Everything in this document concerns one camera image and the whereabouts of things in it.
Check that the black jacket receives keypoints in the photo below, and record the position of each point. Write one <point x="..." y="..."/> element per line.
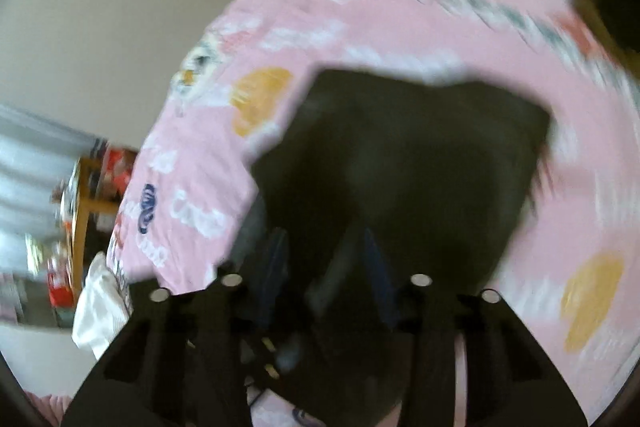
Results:
<point x="400" y="147"/>

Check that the pink printed bed sheet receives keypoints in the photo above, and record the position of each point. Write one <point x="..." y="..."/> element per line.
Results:
<point x="400" y="27"/>

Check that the cluttered wooden shelf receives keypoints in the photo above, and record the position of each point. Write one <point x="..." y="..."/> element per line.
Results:
<point x="85" y="207"/>

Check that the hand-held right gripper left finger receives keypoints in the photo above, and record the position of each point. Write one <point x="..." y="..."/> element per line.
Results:
<point x="277" y="262"/>

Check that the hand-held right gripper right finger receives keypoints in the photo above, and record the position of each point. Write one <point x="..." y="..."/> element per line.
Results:
<point x="377" y="262"/>

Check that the pink striped cloth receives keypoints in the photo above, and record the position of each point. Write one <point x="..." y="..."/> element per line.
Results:
<point x="47" y="409"/>

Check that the grey white curtain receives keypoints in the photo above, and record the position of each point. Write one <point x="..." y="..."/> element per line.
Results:
<point x="35" y="167"/>

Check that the white cloth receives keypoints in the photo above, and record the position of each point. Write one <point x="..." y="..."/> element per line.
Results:
<point x="100" y="307"/>

